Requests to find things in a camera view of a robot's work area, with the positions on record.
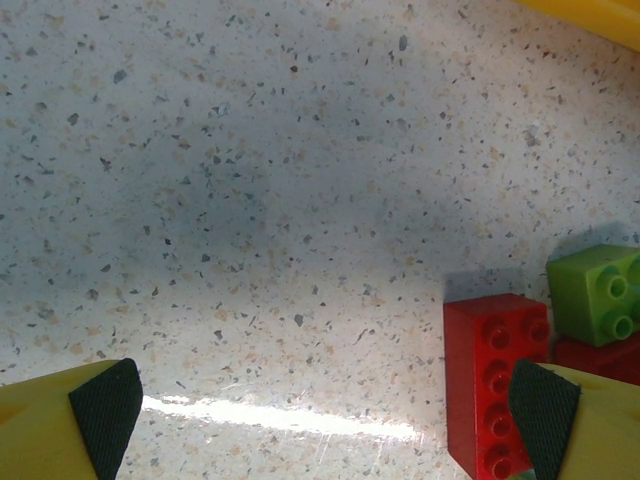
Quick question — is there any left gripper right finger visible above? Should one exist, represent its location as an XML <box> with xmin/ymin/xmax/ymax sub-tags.
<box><xmin>508</xmin><ymin>357</ymin><xmax>640</xmax><ymax>480</ymax></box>

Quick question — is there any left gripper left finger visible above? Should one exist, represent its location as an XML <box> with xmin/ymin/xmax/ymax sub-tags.
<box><xmin>0</xmin><ymin>357</ymin><xmax>145</xmax><ymax>480</ymax></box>

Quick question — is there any long red lego brick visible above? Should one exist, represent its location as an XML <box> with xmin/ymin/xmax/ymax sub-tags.
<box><xmin>443</xmin><ymin>293</ymin><xmax>554</xmax><ymax>480</ymax></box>

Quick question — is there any small green lego brick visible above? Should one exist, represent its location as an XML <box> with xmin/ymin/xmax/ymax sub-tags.
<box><xmin>544</xmin><ymin>243</ymin><xmax>640</xmax><ymax>347</ymax></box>

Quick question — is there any yellow plastic bin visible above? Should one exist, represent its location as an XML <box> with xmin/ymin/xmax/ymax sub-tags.
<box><xmin>509</xmin><ymin>0</ymin><xmax>640</xmax><ymax>54</ymax></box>

